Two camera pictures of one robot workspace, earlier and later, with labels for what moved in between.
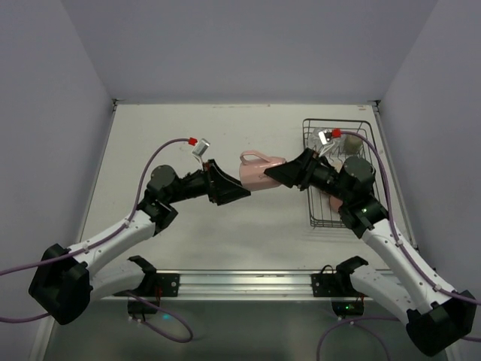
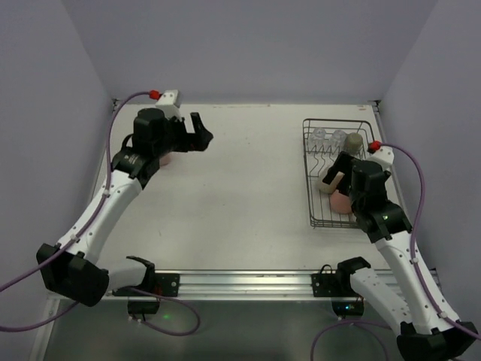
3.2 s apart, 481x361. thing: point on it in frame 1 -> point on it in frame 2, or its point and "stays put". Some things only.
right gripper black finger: x=293 y=174 -> x=341 y=165
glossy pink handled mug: x=252 y=174 -> x=168 y=162
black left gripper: x=212 y=183 -> x=187 y=134
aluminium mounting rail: x=254 y=286 stays put
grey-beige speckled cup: x=352 y=144 stays put
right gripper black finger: x=301 y=161 -> x=344 y=186
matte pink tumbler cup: x=334 y=204 stays put
